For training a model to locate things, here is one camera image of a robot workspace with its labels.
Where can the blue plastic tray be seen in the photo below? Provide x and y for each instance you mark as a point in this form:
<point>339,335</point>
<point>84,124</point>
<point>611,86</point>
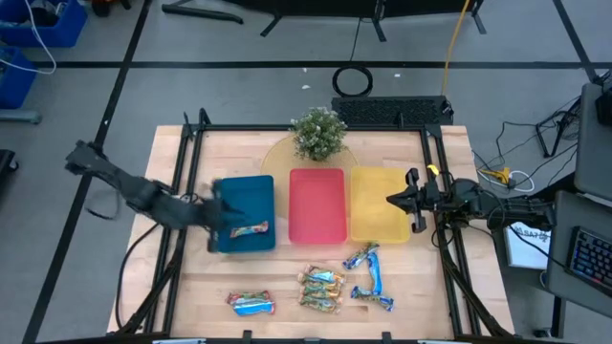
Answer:
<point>253,196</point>

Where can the black metal table frame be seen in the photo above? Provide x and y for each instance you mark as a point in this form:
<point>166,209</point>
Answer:
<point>191,157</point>

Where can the black floor bar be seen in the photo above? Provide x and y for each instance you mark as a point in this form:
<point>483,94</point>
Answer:
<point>201,13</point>

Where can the white paper sign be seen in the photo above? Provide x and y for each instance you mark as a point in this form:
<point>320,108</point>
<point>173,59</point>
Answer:
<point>523,248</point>

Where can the large blue storage bin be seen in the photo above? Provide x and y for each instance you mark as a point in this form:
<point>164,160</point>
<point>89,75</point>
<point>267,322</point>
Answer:
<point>62,28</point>

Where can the small potted green plant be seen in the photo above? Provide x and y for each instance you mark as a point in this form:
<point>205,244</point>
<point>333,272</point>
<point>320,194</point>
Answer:
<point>319,133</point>

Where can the grey desk with keyboard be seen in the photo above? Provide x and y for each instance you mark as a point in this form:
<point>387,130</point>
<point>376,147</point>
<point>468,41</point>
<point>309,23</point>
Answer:
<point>561,258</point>

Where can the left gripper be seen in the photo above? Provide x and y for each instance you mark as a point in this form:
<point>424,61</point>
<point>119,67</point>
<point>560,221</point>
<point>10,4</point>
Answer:
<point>215,215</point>

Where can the red plastic tray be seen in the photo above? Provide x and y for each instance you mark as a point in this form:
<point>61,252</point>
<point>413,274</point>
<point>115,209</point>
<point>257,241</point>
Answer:
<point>317,205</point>

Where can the yellow plastic tray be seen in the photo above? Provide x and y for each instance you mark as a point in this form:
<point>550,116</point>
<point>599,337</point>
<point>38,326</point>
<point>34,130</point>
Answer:
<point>375,215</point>

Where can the round tan placemat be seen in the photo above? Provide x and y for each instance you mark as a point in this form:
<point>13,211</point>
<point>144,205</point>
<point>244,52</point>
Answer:
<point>277,160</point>

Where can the black folding stand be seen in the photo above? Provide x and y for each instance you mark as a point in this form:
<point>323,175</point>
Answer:
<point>554,131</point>

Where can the granola bar orange green wrapper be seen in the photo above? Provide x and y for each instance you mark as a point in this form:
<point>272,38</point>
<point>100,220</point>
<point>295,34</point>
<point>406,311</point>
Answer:
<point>323,275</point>
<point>319,303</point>
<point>319,288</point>

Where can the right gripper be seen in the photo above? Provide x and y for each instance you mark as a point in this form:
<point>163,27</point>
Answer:
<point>428,200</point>

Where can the backlit black keyboard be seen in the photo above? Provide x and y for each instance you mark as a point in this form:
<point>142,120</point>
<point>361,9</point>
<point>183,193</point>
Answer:
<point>592,258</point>

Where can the black perforated case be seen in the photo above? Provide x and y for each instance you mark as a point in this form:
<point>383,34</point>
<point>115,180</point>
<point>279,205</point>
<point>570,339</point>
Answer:
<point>389,111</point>

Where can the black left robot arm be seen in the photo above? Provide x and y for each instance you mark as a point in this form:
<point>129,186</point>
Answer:
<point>138,193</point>

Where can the yellow power plug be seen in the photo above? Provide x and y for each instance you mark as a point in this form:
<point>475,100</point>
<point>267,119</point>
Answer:
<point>497,176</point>

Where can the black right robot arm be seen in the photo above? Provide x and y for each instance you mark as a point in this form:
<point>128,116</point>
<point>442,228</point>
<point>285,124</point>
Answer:
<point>502,208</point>

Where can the black partition screen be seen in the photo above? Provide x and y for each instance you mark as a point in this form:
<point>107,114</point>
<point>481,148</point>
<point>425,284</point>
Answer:
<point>334,6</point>

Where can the yellow tag on gripper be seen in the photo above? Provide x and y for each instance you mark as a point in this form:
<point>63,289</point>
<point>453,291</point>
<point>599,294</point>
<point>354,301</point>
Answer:
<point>433,169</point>

